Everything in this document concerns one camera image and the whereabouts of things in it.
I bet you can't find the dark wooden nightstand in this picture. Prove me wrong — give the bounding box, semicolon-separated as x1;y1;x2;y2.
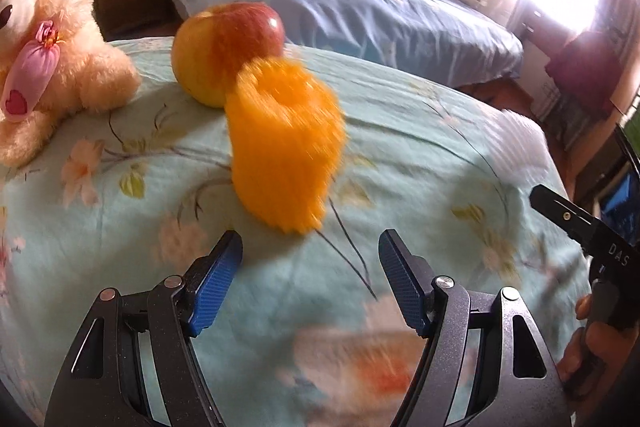
92;0;186;43

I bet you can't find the orange foam fruit net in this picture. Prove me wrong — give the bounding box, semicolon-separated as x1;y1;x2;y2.
224;57;349;236

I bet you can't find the person's right hand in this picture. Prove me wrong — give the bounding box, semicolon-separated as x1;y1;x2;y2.
556;294;640;389

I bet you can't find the dark red hanging cloth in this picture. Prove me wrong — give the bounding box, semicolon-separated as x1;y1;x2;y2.
544;32;627;116

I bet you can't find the bed with blue sheet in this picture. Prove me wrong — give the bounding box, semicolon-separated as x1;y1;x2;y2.
161;0;525;89

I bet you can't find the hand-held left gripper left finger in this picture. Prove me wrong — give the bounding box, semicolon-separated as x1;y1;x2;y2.
44;229;244;427

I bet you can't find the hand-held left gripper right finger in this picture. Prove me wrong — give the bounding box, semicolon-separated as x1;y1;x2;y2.
378;229;573;427

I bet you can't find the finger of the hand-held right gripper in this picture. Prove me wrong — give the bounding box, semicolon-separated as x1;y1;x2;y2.
529;184;602;249

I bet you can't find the white foam fruit net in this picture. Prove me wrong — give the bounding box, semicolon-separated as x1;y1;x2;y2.
492;109;548;158

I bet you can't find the black framed television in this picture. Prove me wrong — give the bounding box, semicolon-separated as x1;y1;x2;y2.
597;123;640;234

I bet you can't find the cream plush teddy bear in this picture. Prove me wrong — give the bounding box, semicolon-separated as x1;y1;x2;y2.
0;0;143;168

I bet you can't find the green floral blanket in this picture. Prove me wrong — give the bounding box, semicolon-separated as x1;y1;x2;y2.
0;38;594;427

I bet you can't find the red and yellow apple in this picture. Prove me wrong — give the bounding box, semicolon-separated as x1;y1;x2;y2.
171;3;286;109

